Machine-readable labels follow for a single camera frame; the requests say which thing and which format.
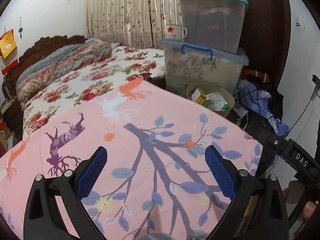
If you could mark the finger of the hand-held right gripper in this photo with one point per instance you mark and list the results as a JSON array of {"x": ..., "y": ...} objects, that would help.
[{"x": 276, "y": 142}]

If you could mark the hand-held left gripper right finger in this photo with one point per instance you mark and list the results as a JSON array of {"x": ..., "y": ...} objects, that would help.
[{"x": 220, "y": 172}]

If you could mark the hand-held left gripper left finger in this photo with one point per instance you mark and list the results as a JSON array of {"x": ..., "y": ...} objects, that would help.
[{"x": 92, "y": 172}]

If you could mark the beige plastic bin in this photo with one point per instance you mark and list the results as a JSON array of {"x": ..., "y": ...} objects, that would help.
[{"x": 225, "y": 113}]

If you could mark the silver green wrapper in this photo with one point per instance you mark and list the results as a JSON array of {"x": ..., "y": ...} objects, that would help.
[{"x": 225, "y": 107}]

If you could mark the yellow foil wrapper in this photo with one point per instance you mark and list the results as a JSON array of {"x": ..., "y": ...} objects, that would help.
[{"x": 200, "y": 100}]

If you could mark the black backpack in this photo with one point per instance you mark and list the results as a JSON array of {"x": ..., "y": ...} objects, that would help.
[{"x": 255, "y": 127}]

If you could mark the black garment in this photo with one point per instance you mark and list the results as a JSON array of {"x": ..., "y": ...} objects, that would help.
[{"x": 276, "y": 102}]

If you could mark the pile of clothes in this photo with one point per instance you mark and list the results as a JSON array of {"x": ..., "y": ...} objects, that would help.
[{"x": 260, "y": 97}]

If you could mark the pink printed cloth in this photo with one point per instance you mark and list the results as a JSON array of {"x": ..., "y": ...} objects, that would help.
[{"x": 150, "y": 155}]

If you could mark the red striped cloth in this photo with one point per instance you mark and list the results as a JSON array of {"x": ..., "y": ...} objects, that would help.
[{"x": 258, "y": 76}]

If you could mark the black device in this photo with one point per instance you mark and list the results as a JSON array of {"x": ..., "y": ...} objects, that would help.
[{"x": 316, "y": 85}]

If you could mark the white floral bed sheet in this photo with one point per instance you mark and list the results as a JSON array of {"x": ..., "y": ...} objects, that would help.
[{"x": 87, "y": 90}]

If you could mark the dark cloth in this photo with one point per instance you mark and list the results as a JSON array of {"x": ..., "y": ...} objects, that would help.
[{"x": 157, "y": 82}]

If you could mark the folded floral striped quilt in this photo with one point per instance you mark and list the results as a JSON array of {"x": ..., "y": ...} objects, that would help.
[{"x": 62, "y": 65}]

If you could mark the dark wooden door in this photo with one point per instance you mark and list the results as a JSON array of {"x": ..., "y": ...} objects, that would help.
[{"x": 265, "y": 30}]

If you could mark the clear storage box teal lid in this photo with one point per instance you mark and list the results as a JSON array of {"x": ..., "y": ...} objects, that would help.
[{"x": 212, "y": 22}]

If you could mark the carved wooden headboard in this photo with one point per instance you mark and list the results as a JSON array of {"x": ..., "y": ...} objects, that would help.
[{"x": 45, "y": 43}]

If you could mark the white enamel mug red star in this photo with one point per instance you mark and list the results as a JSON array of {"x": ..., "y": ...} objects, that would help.
[{"x": 173, "y": 33}]

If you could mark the yellow paper bag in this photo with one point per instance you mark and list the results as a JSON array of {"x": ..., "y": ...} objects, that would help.
[{"x": 7, "y": 45}]

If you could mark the beige leaf print curtain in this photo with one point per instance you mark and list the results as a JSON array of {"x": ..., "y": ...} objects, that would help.
[{"x": 125, "y": 10}]

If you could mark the white wall switch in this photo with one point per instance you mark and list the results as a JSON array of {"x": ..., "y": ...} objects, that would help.
[{"x": 297, "y": 21}]

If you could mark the wall calendar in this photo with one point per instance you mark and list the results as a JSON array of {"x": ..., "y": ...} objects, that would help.
[{"x": 8, "y": 66}]

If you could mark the hanging wall ornament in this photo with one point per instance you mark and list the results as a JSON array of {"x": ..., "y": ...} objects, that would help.
[{"x": 20, "y": 28}]

